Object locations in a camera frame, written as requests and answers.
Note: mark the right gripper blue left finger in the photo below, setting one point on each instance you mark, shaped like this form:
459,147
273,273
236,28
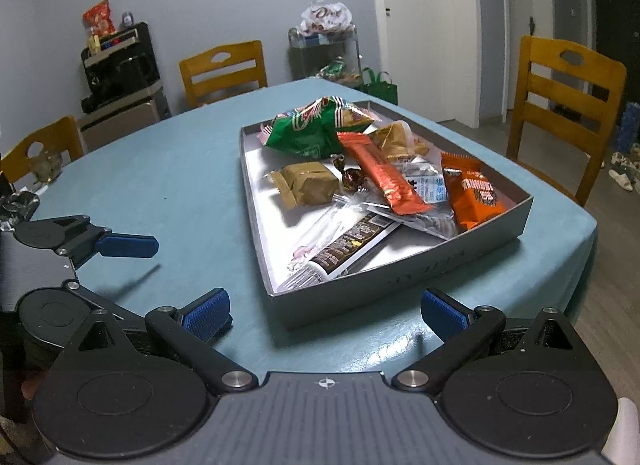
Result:
188,331

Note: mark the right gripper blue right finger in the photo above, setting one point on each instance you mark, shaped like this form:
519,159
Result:
465,335

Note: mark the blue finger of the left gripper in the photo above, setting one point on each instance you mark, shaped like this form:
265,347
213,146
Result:
127,245

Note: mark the orange square snack packet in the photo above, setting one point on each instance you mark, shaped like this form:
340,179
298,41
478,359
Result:
471,196

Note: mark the long dark chocolate bar packet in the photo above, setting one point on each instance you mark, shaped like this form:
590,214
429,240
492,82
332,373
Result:
347,249

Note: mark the long orange snack bar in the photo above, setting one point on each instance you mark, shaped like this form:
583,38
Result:
397,191

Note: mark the pink white snack packet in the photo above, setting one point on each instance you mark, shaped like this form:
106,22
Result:
325,230

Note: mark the brown gold snack packet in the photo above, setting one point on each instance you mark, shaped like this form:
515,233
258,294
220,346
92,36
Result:
305,184

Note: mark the small brown candy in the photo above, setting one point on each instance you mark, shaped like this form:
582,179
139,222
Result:
352,178

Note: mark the brown cake snack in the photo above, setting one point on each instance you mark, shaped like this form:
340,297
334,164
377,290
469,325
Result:
398,142

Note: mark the green shrimp chips bag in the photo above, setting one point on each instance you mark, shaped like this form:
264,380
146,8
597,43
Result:
312,131

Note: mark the glass teapot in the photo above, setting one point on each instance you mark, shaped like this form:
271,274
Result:
46,166

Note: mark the grey shallow box tray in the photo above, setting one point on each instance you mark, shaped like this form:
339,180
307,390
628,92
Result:
424,245

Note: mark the wooden chair at left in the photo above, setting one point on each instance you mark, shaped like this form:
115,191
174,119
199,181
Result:
58,137

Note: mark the wooden chair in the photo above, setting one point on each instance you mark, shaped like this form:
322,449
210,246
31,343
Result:
577,118
58,137
222,72

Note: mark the black water dispenser cabinet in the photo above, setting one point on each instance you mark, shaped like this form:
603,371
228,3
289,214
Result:
126,93

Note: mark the wooden chair at far side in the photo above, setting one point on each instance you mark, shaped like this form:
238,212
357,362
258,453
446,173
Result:
222,72

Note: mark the red snack bag on dispenser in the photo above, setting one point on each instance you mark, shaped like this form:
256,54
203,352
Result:
98,19

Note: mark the green tote bag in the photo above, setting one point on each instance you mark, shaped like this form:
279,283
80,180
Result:
379,85

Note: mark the wooden chair at right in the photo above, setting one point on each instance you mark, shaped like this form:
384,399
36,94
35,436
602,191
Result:
577,118

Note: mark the metal snack trolley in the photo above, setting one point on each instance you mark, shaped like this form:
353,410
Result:
333,56

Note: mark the white plastic shopping bag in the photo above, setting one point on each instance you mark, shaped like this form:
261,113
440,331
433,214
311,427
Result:
324,17

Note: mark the white door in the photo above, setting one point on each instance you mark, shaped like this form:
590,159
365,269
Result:
432,50

